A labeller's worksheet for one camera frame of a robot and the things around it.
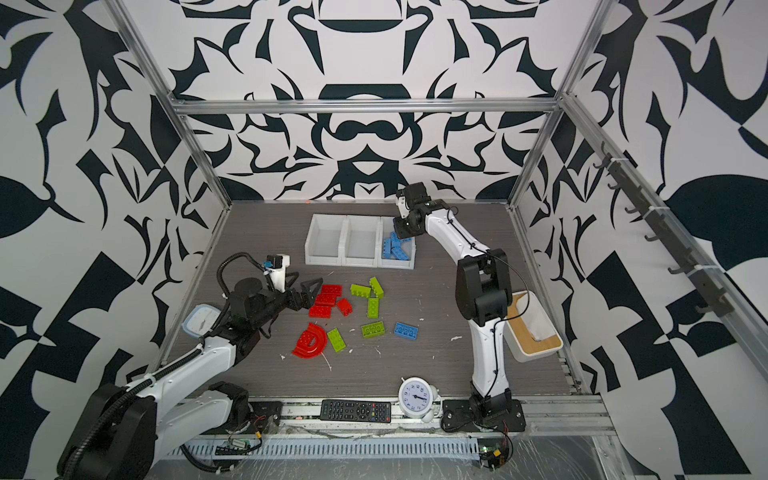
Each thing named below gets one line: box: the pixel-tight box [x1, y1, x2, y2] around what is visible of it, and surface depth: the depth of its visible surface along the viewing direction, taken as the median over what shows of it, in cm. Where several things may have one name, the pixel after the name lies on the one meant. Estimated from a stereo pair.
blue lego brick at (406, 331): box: [394, 322, 419, 341], surface depth 89 cm
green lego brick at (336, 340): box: [327, 328, 347, 353], surface depth 88 cm
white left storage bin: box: [304, 214, 349, 266], surface depth 104 cm
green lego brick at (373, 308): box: [367, 297, 379, 319], surface depth 94 cm
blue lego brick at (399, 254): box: [390, 246, 410, 261], surface depth 104 cm
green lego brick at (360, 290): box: [350, 284, 371, 299], surface depth 96 cm
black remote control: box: [320, 400, 391, 423], surface depth 76 cm
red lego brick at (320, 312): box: [309, 306, 333, 319], surface depth 92 cm
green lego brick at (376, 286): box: [369, 276, 385, 298], surface depth 96 cm
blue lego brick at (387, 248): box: [383, 238, 391, 259], surface depth 104 cm
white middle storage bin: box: [340, 215, 384, 268], surface depth 106 cm
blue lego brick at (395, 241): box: [390, 231, 401, 249], surface depth 107 cm
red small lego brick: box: [337, 298, 353, 317], surface depth 93 cm
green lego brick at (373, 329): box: [361, 321, 385, 339], surface depth 89 cm
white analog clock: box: [398, 377, 439, 423], surface depth 77 cm
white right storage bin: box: [380, 216, 416, 270], surface depth 103 cm
